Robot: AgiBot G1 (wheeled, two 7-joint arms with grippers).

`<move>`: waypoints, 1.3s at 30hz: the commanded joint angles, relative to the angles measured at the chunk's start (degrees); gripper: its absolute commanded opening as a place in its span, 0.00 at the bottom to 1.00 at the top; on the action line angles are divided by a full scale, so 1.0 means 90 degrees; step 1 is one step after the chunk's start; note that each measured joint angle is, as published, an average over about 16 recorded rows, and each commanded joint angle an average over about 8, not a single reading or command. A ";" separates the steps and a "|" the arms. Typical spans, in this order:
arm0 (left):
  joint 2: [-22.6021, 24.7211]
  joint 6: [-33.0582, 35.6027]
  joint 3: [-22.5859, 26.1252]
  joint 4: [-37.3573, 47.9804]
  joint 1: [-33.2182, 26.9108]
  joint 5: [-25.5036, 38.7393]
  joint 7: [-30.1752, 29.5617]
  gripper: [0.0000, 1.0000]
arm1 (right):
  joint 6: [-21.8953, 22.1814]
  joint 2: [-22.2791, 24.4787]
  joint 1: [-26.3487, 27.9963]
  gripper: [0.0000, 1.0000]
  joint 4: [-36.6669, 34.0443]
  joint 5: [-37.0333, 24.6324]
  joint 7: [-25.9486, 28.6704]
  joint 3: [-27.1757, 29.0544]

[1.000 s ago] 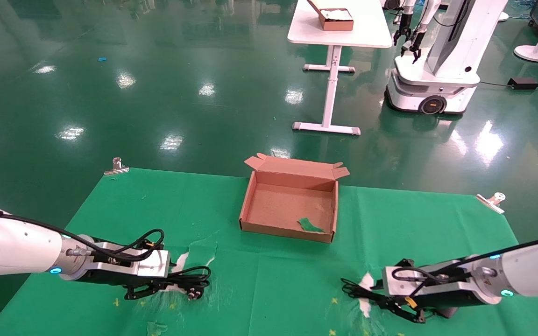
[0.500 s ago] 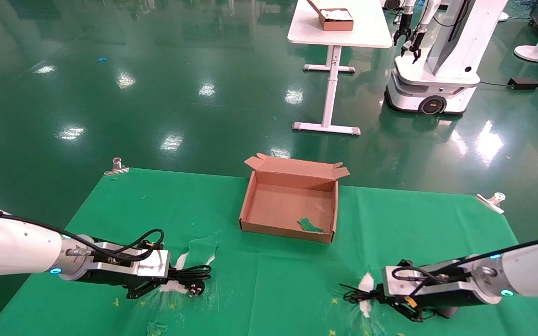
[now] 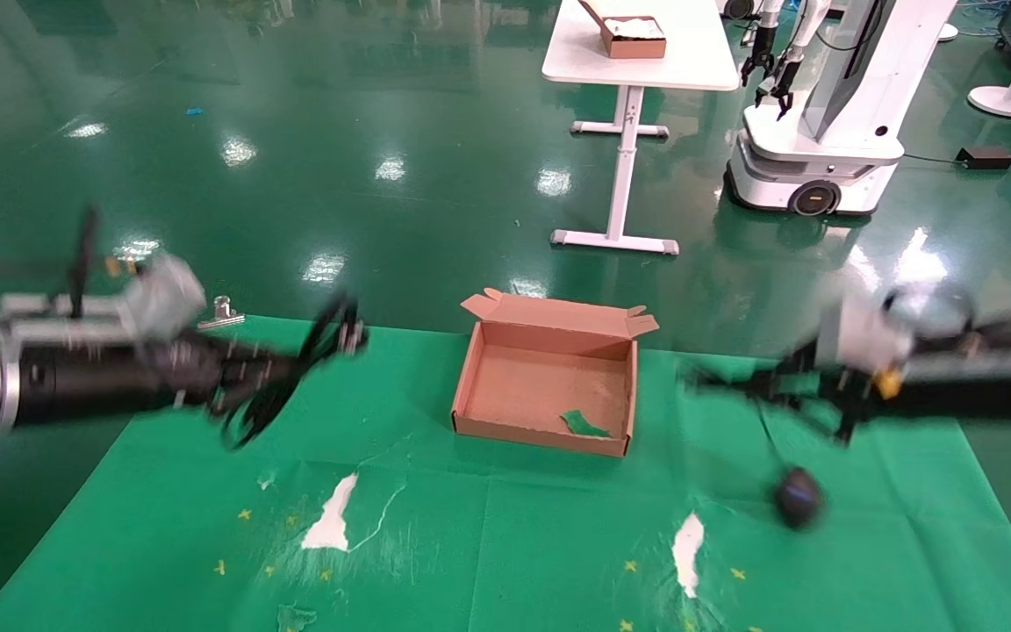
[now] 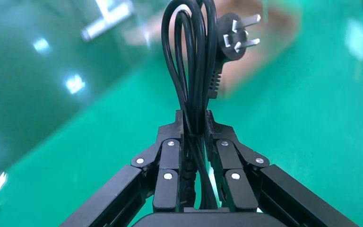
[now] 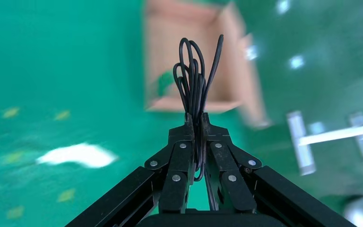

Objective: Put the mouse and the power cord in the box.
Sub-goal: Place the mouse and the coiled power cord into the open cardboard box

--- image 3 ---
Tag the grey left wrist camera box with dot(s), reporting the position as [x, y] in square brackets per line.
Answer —
[163, 294]

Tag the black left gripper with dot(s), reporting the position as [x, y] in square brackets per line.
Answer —
[190, 373]

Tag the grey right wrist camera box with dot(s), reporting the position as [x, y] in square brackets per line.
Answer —
[861, 333]

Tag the silver table clamp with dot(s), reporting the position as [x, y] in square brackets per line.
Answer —
[221, 314]

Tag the white wheeled robot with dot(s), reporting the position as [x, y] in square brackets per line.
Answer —
[830, 114]

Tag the black power brick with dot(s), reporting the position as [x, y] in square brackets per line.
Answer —
[985, 157]

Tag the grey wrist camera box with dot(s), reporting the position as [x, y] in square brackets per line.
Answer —
[163, 294]
[861, 333]

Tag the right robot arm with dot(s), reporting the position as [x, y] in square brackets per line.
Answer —
[979, 377]

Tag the green tablecloth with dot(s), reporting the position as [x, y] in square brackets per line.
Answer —
[505, 544]

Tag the small brown cardboard box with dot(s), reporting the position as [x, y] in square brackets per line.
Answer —
[630, 35]

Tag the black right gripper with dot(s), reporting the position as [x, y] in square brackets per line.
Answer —
[835, 386]

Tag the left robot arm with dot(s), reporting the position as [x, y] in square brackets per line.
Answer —
[58, 382]

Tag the white table with legs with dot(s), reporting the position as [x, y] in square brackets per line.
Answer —
[637, 61]

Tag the open brown cardboard box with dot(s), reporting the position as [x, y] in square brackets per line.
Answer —
[549, 386]

